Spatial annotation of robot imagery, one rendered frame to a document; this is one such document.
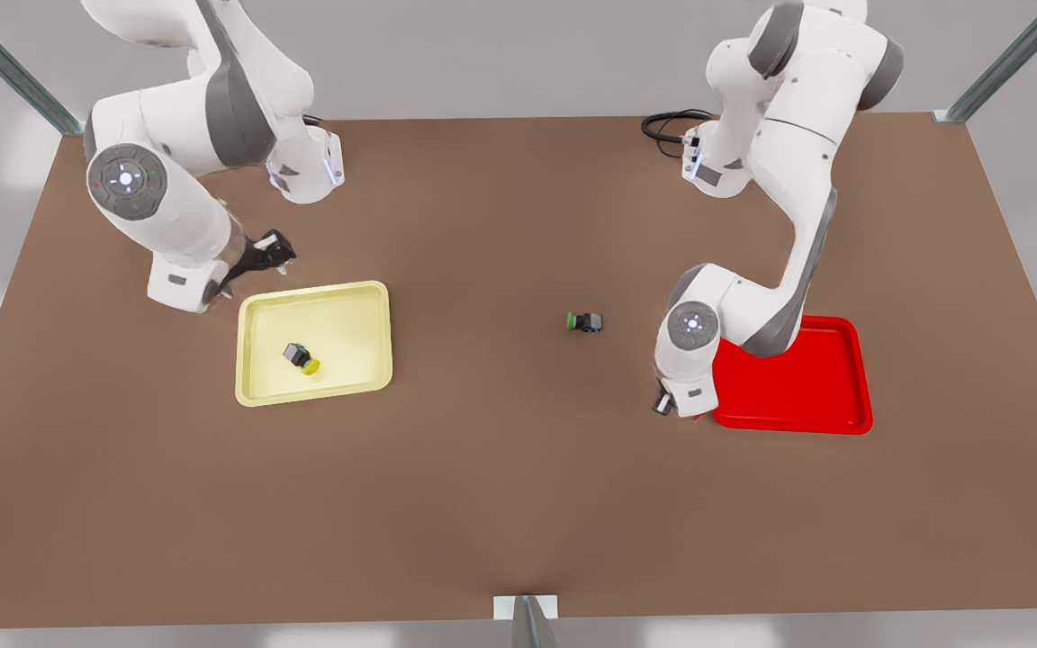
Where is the pale yellow tray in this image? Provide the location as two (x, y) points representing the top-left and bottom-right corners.
(235, 281), (392, 408)

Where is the red tray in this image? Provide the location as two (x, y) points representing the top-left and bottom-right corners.
(712, 315), (874, 436)

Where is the silver frame post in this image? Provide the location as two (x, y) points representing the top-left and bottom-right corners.
(0, 0), (84, 137)
(493, 594), (561, 648)
(933, 0), (1037, 124)

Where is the black cable loop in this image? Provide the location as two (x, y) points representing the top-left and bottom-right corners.
(641, 109), (716, 159)

